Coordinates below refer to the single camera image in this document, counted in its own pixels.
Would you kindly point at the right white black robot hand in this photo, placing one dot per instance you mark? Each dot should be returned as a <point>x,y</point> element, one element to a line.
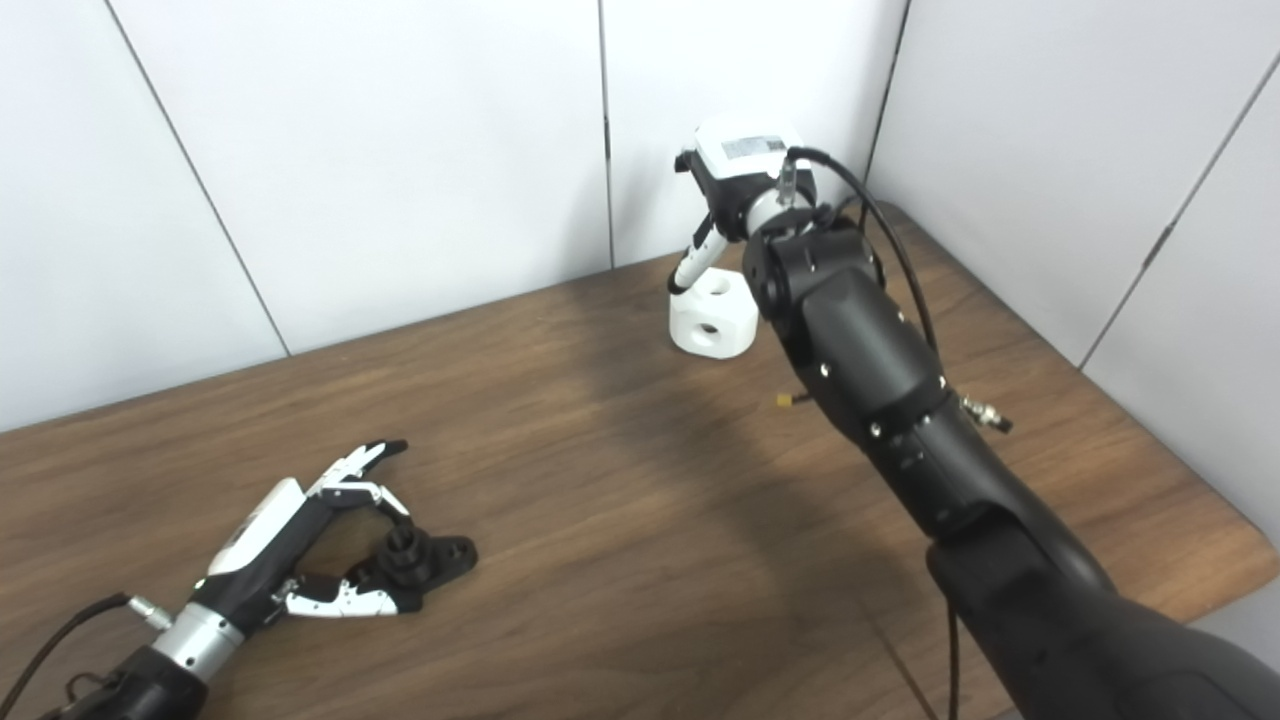
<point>740,160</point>

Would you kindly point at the black flanged holder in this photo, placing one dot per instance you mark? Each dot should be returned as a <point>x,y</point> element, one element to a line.
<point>440,555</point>

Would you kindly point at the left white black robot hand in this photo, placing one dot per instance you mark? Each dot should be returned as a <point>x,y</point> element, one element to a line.
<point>265,545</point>

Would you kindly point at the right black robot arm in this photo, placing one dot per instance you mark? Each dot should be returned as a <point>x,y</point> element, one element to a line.
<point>860,350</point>

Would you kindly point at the round white piece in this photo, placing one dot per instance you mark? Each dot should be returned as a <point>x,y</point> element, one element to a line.
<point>715,320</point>

